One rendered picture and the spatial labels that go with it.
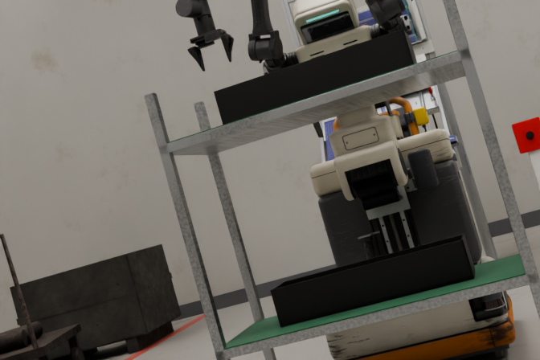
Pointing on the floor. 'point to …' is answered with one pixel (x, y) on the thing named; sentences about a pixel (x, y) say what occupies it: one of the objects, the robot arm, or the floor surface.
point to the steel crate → (105, 302)
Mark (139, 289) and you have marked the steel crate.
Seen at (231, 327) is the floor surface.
